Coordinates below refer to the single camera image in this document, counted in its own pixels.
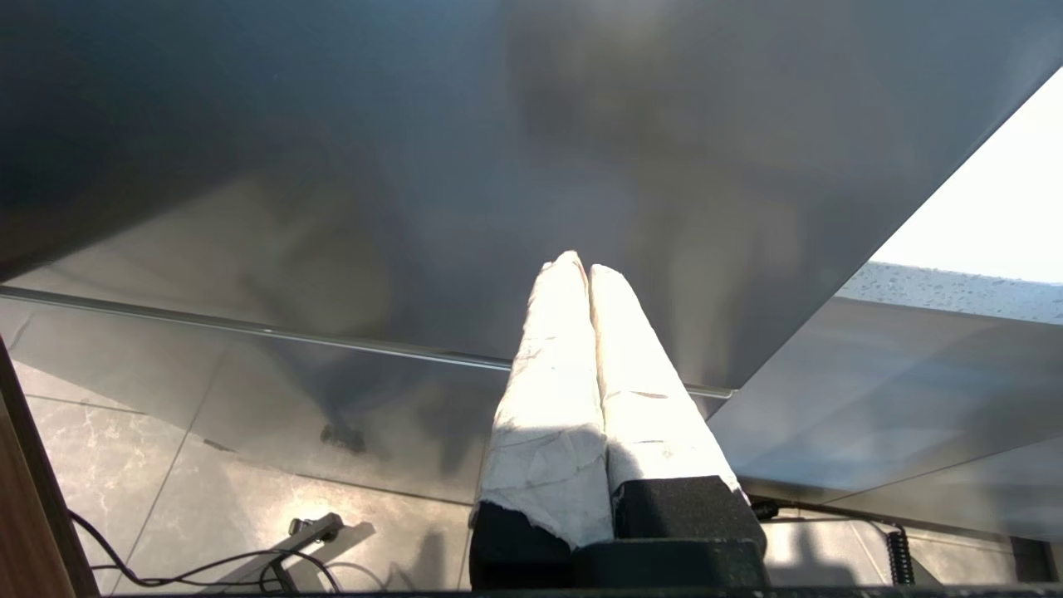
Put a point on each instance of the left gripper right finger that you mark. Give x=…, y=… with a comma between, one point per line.
x=648, y=415

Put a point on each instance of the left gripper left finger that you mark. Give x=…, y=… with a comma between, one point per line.
x=548, y=432

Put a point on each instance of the small grey metal foot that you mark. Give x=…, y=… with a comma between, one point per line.
x=315, y=526

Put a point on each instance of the tall grey cabinet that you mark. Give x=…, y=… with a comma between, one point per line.
x=415, y=166

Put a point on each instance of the dark furniture leg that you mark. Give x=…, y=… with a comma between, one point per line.
x=1030, y=561

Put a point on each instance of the brown wooden furniture panel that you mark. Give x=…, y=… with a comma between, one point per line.
x=25, y=515

